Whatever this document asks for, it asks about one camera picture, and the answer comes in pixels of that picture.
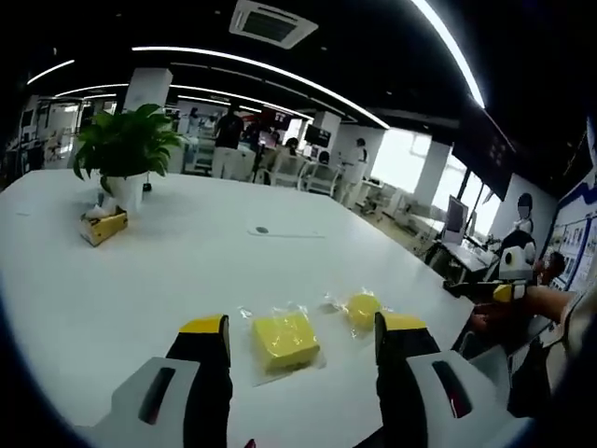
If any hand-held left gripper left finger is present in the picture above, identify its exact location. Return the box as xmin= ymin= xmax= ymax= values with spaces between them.
xmin=76 ymin=313 xmax=234 ymax=448

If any green potted plant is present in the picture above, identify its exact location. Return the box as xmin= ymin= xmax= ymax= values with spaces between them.
xmin=73 ymin=103 xmax=188 ymax=218

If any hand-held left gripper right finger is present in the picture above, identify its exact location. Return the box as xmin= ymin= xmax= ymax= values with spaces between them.
xmin=374 ymin=311 xmax=533 ymax=448

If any yellow tissue box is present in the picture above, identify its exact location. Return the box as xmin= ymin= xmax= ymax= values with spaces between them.
xmin=78 ymin=203 xmax=130 ymax=247

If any white table cable cover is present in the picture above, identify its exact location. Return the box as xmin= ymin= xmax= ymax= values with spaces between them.
xmin=246 ymin=224 xmax=326 ymax=240

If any short ceiling light strip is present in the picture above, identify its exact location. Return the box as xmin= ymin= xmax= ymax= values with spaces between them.
xmin=26 ymin=59 xmax=76 ymax=86

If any ceiling air conditioner vent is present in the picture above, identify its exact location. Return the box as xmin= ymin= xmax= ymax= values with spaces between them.
xmin=228 ymin=0 xmax=320 ymax=50

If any white office chair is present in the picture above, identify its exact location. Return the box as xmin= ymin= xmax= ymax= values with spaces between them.
xmin=303 ymin=161 xmax=342 ymax=196
xmin=269 ymin=152 xmax=307 ymax=189

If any wall notice board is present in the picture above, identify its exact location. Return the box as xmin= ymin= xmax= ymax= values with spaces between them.
xmin=543 ymin=179 xmax=597 ymax=293

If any small black monitor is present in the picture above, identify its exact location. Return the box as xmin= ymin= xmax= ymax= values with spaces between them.
xmin=305 ymin=125 xmax=333 ymax=147

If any long ceiling light strip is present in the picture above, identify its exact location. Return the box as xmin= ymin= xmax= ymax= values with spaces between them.
xmin=131 ymin=45 xmax=391 ymax=130
xmin=410 ymin=0 xmax=487 ymax=109

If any large black wall screen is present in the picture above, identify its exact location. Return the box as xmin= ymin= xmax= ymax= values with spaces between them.
xmin=450 ymin=107 xmax=518 ymax=201

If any person's grey shirt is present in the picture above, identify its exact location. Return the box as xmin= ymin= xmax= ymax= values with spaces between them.
xmin=540 ymin=287 xmax=597 ymax=398

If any round yellow silicone block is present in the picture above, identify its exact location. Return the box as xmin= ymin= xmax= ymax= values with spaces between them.
xmin=320 ymin=288 xmax=397 ymax=343

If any rectangular yellow silicone block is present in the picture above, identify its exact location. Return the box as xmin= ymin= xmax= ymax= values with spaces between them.
xmin=236 ymin=301 xmax=328 ymax=388

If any silver desk monitor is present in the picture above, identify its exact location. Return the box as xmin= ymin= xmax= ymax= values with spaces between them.
xmin=440 ymin=194 xmax=469 ymax=245

